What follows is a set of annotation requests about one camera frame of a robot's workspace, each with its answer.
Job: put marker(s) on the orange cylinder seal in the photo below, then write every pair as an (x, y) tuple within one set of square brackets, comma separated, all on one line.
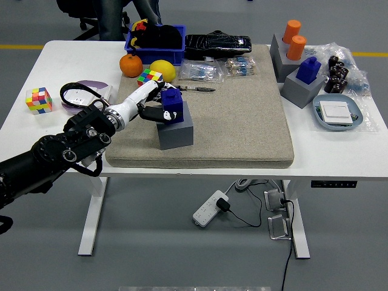
[(291, 30), (296, 47)]

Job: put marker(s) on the black wrapped pack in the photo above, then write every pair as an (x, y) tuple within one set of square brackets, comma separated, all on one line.
[(218, 44)]

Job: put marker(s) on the black power adapter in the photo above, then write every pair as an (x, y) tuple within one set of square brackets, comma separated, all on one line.
[(222, 205)]

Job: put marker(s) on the metal floor bracket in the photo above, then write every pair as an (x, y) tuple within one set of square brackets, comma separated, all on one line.
[(277, 227), (274, 200)]

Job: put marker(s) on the bright colour puzzle cube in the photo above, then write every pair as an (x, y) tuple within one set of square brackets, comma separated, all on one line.
[(148, 75)]

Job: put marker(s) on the white table leg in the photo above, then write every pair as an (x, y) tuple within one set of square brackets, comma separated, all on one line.
[(300, 230), (91, 218)]

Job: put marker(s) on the purple plastic tray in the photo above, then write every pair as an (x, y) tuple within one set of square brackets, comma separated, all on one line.
[(91, 83)]

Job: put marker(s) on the orange fruit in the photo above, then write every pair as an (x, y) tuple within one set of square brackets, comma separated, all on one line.
[(131, 66)]

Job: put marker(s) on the grey-brown fabric mat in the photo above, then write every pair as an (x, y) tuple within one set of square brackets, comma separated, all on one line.
[(236, 127)]

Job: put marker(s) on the white power strip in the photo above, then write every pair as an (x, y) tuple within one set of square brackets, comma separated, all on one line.
[(206, 210)]

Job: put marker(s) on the person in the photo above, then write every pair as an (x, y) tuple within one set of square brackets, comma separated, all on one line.
[(110, 21)]

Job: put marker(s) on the grey square seal holder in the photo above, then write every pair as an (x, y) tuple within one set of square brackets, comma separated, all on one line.
[(298, 92), (175, 136)]

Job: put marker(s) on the white wall socket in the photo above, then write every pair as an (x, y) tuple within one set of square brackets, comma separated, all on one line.
[(77, 95)]

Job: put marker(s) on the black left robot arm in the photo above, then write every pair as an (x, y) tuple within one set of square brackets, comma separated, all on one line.
[(60, 148)]

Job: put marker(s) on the clear bag with blue parts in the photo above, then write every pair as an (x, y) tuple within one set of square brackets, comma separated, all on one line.
[(357, 78)]

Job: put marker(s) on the clear flat plastic bag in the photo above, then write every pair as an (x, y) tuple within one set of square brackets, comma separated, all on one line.
[(369, 121)]

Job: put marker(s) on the light blue plastic tray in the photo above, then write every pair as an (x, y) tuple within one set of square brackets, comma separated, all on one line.
[(336, 97)]

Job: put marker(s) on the blue plastic bin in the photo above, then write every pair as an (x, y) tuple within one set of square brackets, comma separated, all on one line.
[(157, 56)]

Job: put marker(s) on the black cloth bundle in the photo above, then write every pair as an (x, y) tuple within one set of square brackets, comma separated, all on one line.
[(163, 36)]

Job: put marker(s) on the black pen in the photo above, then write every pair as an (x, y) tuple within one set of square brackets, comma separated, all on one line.
[(197, 88)]

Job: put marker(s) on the tall grey holder block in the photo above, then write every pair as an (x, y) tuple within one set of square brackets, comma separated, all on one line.
[(280, 63)]

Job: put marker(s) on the blue square seal stamp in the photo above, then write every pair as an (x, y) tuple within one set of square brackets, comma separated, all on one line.
[(172, 100), (307, 71)]

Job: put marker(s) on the pastel colour puzzle cube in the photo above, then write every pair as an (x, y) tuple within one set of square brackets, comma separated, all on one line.
[(39, 101)]

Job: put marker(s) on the black capacitor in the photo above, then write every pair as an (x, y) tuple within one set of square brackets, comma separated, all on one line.
[(342, 85), (344, 73), (334, 72), (329, 87), (333, 60), (340, 66)]

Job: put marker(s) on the black table control panel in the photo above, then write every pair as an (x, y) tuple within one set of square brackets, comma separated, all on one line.
[(333, 184)]

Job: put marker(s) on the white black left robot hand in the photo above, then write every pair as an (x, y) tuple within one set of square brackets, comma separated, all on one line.
[(136, 97)]

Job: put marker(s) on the yellow and red toy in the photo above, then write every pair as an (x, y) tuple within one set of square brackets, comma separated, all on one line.
[(140, 25)]

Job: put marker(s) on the yellow lemon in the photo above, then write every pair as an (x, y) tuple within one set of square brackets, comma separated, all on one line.
[(163, 69)]

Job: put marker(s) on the black office chair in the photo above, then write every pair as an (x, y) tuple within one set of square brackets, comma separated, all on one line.
[(68, 6)]

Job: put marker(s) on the bag of blue resistors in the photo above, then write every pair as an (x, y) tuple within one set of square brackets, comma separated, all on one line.
[(200, 72)]

